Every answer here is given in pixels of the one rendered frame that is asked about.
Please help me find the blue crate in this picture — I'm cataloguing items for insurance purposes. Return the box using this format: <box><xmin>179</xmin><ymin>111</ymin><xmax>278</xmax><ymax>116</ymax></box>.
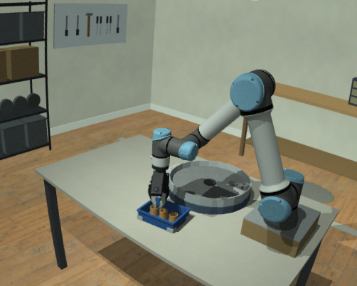
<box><xmin>137</xmin><ymin>200</ymin><xmax>190</xmax><ymax>233</ymax></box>

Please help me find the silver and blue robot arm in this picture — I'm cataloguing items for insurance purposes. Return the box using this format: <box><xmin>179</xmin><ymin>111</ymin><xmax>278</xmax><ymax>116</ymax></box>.
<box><xmin>151</xmin><ymin>69</ymin><xmax>304</xmax><ymax>231</ymax></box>

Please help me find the bronze bushing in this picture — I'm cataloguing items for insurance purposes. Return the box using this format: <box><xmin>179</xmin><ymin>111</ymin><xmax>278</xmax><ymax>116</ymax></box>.
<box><xmin>169</xmin><ymin>212</ymin><xmax>178</xmax><ymax>222</ymax></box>
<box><xmin>150</xmin><ymin>205</ymin><xmax>159</xmax><ymax>216</ymax></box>
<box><xmin>159</xmin><ymin>208</ymin><xmax>169</xmax><ymax>220</ymax></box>

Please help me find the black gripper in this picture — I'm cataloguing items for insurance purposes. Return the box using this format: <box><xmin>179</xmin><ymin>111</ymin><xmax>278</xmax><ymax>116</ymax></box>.
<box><xmin>148</xmin><ymin>165</ymin><xmax>170</xmax><ymax>210</ymax></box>

